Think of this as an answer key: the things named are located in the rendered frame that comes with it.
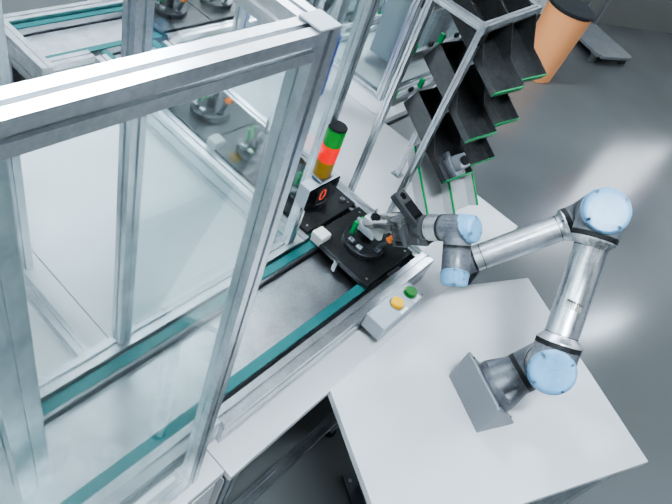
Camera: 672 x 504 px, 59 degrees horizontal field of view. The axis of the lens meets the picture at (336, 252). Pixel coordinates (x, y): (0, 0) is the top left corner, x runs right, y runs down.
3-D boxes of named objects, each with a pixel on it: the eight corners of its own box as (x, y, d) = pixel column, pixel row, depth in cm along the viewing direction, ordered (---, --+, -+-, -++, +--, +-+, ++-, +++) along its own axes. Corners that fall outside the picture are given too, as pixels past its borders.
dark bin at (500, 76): (518, 91, 167) (539, 77, 161) (490, 97, 159) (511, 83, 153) (475, 3, 169) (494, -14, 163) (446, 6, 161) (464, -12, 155)
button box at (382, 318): (417, 306, 185) (425, 294, 181) (377, 341, 172) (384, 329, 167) (401, 291, 187) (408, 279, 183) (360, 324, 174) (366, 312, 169)
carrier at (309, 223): (353, 207, 199) (365, 180, 191) (305, 236, 184) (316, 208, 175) (303, 165, 207) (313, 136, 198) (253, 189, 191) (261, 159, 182)
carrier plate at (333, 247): (410, 256, 192) (413, 251, 190) (365, 290, 176) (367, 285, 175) (357, 210, 199) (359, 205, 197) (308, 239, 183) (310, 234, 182)
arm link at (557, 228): (602, 190, 168) (438, 251, 178) (610, 185, 157) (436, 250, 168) (618, 228, 167) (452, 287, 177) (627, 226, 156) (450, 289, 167)
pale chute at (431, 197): (446, 221, 203) (456, 221, 200) (420, 232, 195) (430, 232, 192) (432, 139, 197) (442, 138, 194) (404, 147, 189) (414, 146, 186)
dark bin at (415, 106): (468, 175, 189) (484, 165, 183) (441, 184, 182) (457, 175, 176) (431, 96, 191) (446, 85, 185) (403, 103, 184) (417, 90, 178)
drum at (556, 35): (526, 84, 520) (568, 16, 474) (504, 57, 544) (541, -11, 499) (561, 87, 537) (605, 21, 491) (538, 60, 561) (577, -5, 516)
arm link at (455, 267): (469, 286, 165) (472, 247, 165) (468, 288, 155) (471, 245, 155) (440, 283, 167) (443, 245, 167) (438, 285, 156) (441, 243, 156)
